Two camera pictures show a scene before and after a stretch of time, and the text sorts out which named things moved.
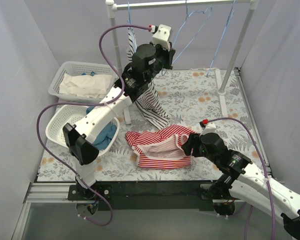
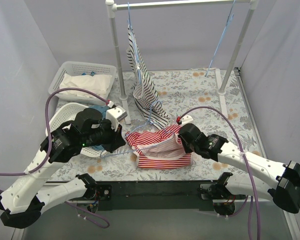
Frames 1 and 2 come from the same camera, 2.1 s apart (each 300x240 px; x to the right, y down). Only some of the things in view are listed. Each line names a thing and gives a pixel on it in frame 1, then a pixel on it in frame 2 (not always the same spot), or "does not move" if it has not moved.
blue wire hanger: x=187 y=17 to x=163 y=126
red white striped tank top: x=162 y=148 does not move
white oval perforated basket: x=69 y=115 does not move
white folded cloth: x=87 y=85 does not move
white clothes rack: x=112 y=4 does not move
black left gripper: x=168 y=58 to x=115 y=139
